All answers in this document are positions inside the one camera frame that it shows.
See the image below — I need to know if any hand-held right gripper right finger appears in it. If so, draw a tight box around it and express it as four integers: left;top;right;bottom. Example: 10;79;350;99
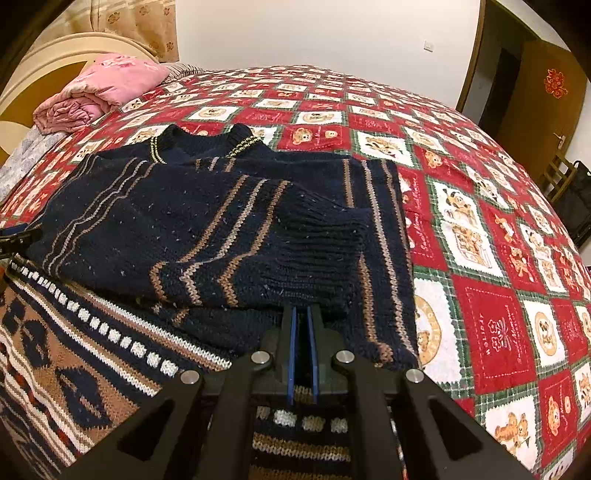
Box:
306;306;533;480

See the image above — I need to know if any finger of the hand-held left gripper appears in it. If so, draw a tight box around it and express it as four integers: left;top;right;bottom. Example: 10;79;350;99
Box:
0;225;43;259

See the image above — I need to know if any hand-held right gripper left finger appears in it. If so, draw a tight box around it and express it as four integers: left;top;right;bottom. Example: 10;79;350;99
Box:
60;306;297;480

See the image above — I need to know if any navy patterned knit sweater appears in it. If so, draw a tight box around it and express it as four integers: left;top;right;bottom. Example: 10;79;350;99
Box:
0;122;420;480

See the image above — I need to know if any grey floral pillow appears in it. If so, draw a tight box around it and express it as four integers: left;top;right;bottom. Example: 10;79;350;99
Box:
0;127;68;204

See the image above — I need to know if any pink folded quilt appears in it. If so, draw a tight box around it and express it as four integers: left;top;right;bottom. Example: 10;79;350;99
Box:
34;53;170;136

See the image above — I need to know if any cream and brown headboard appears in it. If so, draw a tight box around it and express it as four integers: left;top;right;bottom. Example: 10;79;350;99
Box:
0;32;158;167

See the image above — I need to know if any red checkered bear bedspread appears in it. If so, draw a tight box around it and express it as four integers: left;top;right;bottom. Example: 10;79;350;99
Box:
0;65;591;480

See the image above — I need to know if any grey fringed cloth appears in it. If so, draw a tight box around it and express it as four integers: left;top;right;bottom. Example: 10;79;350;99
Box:
161;62;209;80

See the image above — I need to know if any beige patterned curtain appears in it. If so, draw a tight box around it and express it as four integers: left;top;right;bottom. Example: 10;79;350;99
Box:
88;0;180;64

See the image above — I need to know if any wooden chair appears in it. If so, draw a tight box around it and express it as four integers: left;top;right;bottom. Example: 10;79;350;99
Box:
537;148;574;200

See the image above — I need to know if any black bag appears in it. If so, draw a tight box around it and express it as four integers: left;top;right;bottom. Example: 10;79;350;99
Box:
551;159;591;241

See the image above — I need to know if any brown wooden door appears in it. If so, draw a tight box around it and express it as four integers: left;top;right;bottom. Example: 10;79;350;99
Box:
496;41;590;160

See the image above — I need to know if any red paper door decoration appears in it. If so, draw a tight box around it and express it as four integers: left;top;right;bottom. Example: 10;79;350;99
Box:
543;68;570;98

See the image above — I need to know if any dark wooden door frame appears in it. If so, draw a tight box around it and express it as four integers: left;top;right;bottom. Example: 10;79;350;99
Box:
455;0;550;126

